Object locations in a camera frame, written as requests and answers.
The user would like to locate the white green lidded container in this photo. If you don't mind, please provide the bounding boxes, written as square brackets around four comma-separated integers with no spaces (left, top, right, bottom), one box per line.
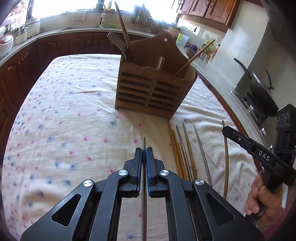
[176,33,189,47]

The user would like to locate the long brown wooden chopstick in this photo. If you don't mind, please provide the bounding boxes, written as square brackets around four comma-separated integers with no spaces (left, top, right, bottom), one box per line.
[221,119,230,200]

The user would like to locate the black wok with lid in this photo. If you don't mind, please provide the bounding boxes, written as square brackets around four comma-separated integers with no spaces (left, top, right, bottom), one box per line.
[234,58,278,117]

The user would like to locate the dark lower kitchen cabinets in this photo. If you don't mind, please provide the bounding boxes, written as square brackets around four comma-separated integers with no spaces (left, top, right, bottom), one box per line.
[1,32,121,156]

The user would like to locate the white pot cooker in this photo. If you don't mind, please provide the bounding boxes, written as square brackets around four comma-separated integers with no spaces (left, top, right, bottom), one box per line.
[25,18,41,38]

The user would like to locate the gas stove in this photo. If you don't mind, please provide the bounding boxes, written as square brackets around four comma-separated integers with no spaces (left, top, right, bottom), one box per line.
[230,90,268,137]

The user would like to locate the white floral tablecloth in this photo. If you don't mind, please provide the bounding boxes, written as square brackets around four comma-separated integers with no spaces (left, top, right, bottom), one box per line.
[2,54,257,240]

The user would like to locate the white rice cooker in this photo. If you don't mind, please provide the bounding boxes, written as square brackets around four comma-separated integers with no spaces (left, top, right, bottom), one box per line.
[0,35,14,59]

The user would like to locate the dish drying rack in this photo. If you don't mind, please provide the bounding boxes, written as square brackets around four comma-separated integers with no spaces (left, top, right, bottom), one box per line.
[130,4,154,27]

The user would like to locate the metal chopstick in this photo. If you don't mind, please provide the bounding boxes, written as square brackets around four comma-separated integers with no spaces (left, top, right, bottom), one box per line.
[142,136,147,241]
[193,125,213,187]

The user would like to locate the wooden utensil holder box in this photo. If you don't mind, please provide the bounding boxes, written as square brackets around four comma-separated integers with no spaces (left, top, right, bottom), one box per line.
[115,33,197,119]

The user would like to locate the person's right hand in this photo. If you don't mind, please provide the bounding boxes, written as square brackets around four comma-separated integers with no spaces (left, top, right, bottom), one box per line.
[244,171,282,231]

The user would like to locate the carved wooden chopstick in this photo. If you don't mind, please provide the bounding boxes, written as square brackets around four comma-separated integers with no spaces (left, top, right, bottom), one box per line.
[166,118,184,178]

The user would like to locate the green colander basket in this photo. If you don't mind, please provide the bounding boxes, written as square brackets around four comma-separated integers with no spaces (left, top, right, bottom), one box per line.
[99,24,121,29]

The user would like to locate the upper wooden wall cabinets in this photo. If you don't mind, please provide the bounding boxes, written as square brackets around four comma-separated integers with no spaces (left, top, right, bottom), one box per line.
[177,0,240,33]

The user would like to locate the kitchen faucet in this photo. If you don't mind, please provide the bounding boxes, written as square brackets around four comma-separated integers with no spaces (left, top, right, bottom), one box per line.
[95,1,106,24]

